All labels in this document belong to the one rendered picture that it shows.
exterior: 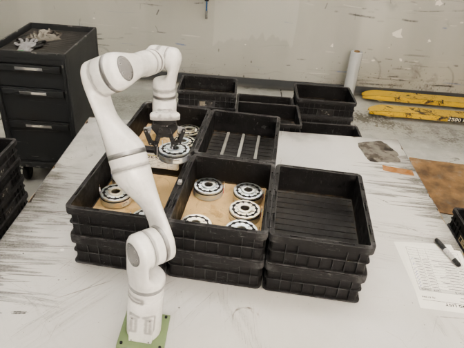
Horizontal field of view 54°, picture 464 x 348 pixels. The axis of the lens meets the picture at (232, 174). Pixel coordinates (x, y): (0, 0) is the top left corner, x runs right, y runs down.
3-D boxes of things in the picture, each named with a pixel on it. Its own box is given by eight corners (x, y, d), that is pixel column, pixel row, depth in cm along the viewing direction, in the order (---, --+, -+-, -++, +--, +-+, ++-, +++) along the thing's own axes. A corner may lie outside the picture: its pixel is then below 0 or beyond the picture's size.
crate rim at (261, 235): (267, 241, 128) (268, 235, 126) (163, 227, 130) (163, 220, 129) (275, 168, 161) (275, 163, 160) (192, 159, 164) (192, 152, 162)
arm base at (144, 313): (157, 344, 119) (161, 299, 110) (122, 339, 119) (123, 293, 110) (163, 317, 127) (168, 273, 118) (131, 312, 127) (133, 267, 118)
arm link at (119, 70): (159, 39, 123) (133, 50, 126) (108, 50, 99) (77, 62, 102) (171, 72, 125) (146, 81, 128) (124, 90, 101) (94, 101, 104)
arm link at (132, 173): (154, 148, 107) (118, 157, 101) (185, 257, 109) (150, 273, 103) (137, 155, 114) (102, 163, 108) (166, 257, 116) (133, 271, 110)
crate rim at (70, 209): (112, 148, 166) (112, 143, 165) (192, 159, 164) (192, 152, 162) (63, 213, 132) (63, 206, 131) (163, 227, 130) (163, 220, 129)
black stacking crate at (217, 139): (271, 190, 167) (275, 164, 160) (192, 180, 169) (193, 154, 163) (277, 141, 200) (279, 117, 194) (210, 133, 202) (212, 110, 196)
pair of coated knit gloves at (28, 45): (32, 54, 259) (32, 49, 258) (1, 52, 259) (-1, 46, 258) (49, 42, 281) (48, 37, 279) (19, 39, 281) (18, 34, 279)
